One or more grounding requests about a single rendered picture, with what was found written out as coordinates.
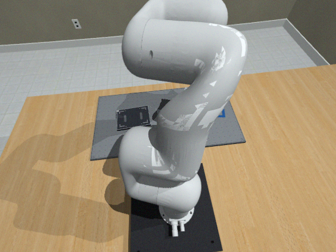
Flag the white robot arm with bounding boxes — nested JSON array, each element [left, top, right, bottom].
[[119, 0, 247, 237]]

